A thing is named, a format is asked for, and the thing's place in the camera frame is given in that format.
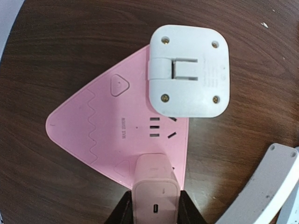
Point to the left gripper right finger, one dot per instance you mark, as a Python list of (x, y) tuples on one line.
[(187, 211)]

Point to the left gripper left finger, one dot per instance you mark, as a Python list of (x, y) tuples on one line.
[(123, 212)]

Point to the light pink usb charger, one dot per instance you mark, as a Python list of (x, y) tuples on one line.
[(156, 191)]

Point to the white power strip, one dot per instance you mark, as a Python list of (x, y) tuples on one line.
[(268, 188)]

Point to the small white cube adapter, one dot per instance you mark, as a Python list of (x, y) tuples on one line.
[(188, 72)]

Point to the light blue power strip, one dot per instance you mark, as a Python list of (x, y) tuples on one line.
[(289, 213)]

